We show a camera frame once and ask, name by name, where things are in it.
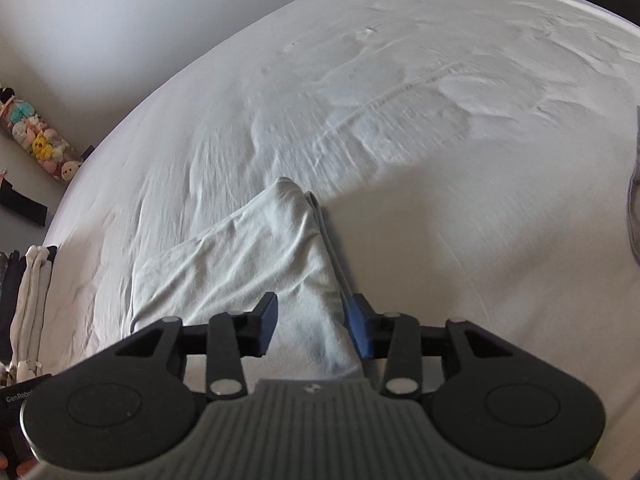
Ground white garment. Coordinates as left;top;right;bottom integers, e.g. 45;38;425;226
131;176;366;382

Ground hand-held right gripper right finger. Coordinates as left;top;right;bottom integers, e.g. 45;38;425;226
349;293;514;397

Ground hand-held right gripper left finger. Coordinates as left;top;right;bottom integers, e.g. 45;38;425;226
114;292;279;401

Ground dark hanging clothes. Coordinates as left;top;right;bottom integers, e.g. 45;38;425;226
0;251;22;361

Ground person's left hand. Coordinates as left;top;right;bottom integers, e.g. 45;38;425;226
0;452;33;480

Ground bag of plush toys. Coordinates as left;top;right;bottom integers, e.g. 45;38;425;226
0;85;85;182

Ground grey cloth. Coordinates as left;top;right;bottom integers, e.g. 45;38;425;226
625;107;640;266

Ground bed with white sheet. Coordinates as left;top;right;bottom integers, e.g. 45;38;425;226
42;0;640;480

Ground black fabric item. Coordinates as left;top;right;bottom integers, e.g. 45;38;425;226
0;179;49;227

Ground white hanging clothes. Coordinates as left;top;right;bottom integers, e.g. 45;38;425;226
9;244;59;378

